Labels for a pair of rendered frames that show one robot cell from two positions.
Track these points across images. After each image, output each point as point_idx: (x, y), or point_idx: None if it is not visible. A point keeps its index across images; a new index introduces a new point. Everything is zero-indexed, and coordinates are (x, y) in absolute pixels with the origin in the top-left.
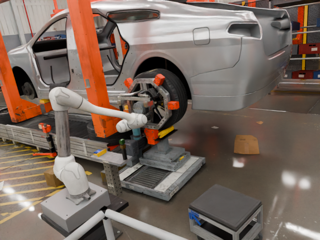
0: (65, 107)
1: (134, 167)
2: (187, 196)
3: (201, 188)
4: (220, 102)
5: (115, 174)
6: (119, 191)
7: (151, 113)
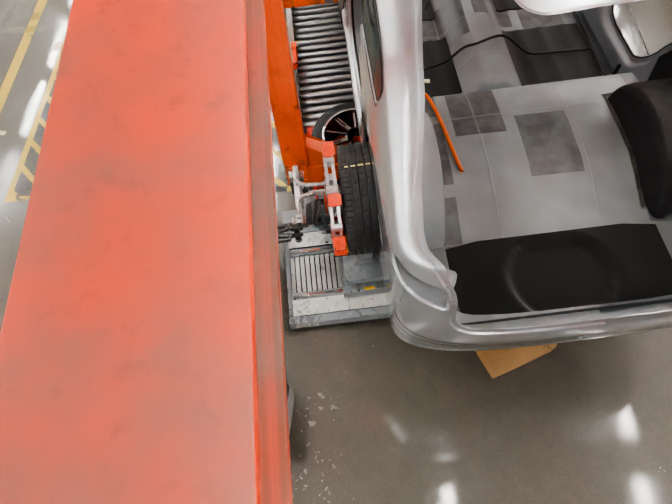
0: None
1: (325, 238)
2: (315, 344)
3: (341, 349)
4: (388, 305)
5: None
6: None
7: (301, 235)
